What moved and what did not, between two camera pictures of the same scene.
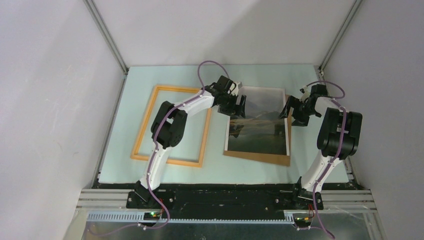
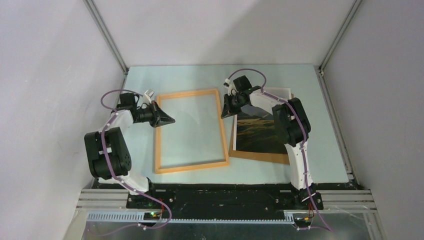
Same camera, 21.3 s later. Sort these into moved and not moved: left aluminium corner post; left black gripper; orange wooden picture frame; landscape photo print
Moved: orange wooden picture frame; left black gripper
Not moved: left aluminium corner post; landscape photo print
